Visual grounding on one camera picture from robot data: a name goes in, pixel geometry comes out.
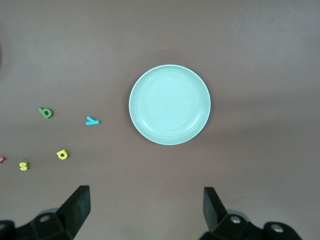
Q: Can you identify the brown table cover sheet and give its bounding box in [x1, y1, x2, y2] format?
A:
[0, 0, 320, 240]

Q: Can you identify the green plate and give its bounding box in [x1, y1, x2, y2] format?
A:
[128, 64, 212, 146]

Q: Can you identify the teal foam letter y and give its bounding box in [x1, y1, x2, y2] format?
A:
[85, 116, 101, 126]

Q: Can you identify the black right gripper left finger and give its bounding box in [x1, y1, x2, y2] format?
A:
[0, 185, 91, 240]

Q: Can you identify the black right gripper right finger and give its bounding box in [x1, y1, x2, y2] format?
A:
[202, 186, 303, 240]

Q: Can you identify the yellow foam letter a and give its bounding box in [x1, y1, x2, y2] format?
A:
[56, 149, 70, 160]

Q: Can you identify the green foam letter b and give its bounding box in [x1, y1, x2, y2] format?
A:
[38, 107, 54, 119]

